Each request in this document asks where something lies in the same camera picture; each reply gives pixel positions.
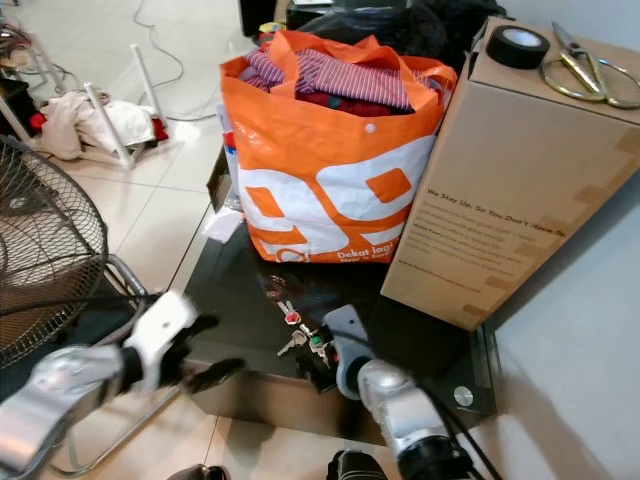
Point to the black tape roll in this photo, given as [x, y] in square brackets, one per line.
[518, 48]

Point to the white tube rack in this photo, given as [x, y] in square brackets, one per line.
[145, 85]

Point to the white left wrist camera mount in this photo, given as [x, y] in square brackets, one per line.
[165, 325]

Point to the white paper sheet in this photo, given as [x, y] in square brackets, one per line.
[222, 225]

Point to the black right robot foot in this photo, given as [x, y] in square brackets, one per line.
[358, 467]

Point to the black robot foot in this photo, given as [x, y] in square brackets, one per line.
[358, 467]
[192, 472]

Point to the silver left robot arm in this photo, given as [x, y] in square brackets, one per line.
[60, 400]

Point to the cream cloth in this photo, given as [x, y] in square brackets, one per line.
[110, 120]

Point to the black glass table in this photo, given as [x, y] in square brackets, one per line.
[420, 350]

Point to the black left robot foot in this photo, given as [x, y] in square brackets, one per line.
[192, 472]

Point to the dark red cloth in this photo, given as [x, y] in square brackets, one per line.
[350, 103]

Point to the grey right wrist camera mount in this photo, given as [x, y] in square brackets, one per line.
[348, 330]

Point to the purple striped cloth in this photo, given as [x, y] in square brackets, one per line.
[360, 78]

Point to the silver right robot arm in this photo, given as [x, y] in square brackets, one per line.
[400, 410]

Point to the bunch of keys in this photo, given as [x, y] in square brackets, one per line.
[290, 317]

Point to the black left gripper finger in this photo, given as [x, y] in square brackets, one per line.
[218, 373]
[202, 328]

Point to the small open carton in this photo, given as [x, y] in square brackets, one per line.
[218, 180]

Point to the orange and white shopping bag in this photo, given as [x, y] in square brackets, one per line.
[320, 190]

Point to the tall brown cardboard box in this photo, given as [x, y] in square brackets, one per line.
[510, 200]

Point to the metal scissors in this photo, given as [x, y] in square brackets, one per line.
[573, 42]

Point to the black bag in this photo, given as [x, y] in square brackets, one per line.
[410, 20]

